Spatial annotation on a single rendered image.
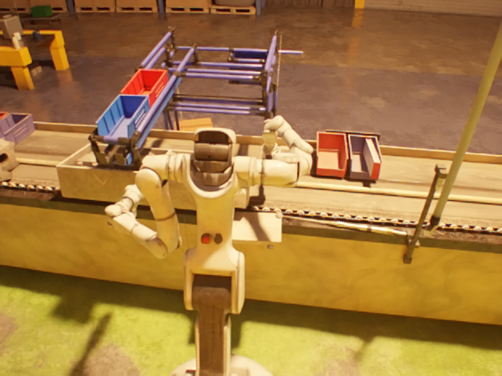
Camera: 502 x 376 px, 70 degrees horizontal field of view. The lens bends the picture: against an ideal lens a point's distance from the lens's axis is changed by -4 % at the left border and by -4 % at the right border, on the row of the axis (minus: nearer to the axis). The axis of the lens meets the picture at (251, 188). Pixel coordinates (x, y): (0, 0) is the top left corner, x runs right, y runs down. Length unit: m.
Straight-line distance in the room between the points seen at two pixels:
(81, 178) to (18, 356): 1.19
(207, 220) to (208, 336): 0.44
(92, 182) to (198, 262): 1.07
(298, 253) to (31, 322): 1.80
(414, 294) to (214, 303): 1.43
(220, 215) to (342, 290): 1.32
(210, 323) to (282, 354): 1.08
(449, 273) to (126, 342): 1.96
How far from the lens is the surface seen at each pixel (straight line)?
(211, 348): 1.47
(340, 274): 2.28
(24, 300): 3.05
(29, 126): 3.32
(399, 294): 2.45
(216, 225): 1.26
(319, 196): 2.25
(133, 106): 2.14
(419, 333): 2.70
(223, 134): 1.17
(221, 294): 1.34
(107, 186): 2.18
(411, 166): 2.70
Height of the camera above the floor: 2.12
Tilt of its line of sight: 37 degrees down
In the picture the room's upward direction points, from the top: straight up
